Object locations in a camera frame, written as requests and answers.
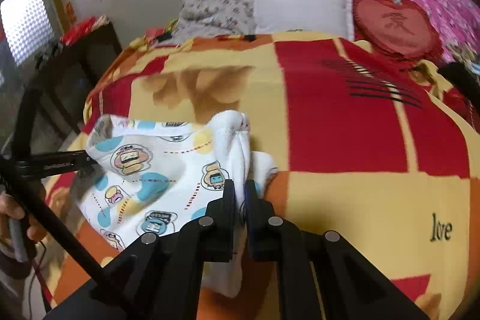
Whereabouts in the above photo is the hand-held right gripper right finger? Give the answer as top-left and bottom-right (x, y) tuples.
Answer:
(245, 181), (433, 320)

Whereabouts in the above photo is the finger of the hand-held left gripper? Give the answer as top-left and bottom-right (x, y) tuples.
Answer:
(15, 151), (97, 179)

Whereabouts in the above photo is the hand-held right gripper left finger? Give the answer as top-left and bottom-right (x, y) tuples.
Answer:
(48, 181), (241, 320)

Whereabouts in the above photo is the white cartoon print baby top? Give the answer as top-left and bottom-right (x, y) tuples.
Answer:
(76, 110), (279, 299)

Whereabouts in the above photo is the person's left hand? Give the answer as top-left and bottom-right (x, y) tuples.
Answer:
(0, 193), (47, 243)

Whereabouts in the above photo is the dark wooden cabinet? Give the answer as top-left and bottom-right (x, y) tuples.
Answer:
(34, 20), (123, 141)

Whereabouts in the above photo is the frosted glass window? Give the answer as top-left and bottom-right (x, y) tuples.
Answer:
(0, 0), (65, 70)

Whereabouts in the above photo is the red cloth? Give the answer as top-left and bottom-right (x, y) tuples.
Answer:
(59, 15), (110, 45)

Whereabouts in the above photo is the red yellow orange printed blanket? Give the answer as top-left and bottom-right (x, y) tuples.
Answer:
(40, 29), (480, 320)

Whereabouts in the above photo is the pale square pillow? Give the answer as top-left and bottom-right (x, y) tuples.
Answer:
(249, 0), (355, 42)

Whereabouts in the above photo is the red heart cushion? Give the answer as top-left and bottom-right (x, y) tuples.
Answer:
(352, 0), (445, 60)

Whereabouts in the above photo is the black cloth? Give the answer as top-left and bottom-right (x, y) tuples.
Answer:
(438, 62), (480, 108)

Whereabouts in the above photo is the pink printed quilt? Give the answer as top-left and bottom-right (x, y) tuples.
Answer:
(365, 0), (480, 63)

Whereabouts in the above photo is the black cable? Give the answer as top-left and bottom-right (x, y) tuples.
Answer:
(0, 170), (112, 289)

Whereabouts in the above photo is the red cable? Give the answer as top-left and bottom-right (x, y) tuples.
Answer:
(32, 259), (52, 310)

